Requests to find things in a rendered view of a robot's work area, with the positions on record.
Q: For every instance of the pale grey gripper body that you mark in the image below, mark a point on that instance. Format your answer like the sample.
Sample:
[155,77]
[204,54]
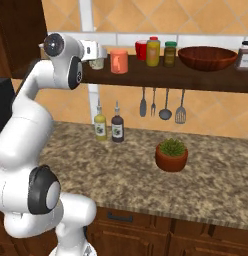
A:
[97,63]

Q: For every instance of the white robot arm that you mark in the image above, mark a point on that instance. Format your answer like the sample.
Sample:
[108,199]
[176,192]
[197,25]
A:
[22,140]

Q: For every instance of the brown wooden cabinet door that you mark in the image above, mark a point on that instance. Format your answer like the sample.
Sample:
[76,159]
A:
[212,246]
[129,243]

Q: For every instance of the salmon orange mug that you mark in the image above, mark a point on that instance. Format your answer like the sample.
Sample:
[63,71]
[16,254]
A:
[119,61]

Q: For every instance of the red mug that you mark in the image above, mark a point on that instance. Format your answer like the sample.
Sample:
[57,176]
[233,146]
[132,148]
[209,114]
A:
[140,50]

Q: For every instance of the yellow bottle with red cap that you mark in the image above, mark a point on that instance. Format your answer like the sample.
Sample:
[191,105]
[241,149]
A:
[152,52]

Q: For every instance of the grey hanging spatula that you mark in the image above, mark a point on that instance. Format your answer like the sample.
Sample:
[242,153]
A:
[143,107]

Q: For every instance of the yellow oil bottle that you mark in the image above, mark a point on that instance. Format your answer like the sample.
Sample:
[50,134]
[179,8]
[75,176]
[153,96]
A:
[100,128]

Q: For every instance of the dark vinegar bottle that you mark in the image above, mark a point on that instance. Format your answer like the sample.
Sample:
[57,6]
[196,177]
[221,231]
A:
[117,130]

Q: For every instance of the grey hanging fork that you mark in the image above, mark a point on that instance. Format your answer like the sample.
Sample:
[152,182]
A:
[153,106]

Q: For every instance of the green jar with green lid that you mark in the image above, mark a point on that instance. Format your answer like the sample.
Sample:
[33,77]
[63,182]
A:
[170,55]

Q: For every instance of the grey hanging ladle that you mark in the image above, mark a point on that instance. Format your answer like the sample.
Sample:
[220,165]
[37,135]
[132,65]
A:
[165,114]

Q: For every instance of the grey hanging slotted turner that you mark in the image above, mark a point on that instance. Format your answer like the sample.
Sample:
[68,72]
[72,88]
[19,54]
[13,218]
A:
[180,115]

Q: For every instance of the black microwave oven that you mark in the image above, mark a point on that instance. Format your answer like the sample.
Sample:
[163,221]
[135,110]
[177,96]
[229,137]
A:
[2,103]

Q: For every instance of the brown wooden bowl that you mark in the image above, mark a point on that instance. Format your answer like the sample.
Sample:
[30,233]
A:
[207,59]

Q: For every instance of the green plant in terracotta pot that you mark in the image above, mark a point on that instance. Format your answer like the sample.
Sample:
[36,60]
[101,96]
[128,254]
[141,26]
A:
[171,158]

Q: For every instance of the brown spice jar white label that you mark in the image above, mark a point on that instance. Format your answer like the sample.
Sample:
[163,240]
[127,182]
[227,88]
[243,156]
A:
[244,58]

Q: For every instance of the brown wooden drawer front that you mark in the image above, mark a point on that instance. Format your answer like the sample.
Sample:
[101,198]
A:
[146,221]
[212,230]

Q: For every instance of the dark wooden wall shelf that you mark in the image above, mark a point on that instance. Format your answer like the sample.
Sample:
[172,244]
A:
[169,77]

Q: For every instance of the dark wooden wall cabinet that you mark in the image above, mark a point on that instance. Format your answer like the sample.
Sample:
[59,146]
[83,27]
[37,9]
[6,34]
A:
[19,30]

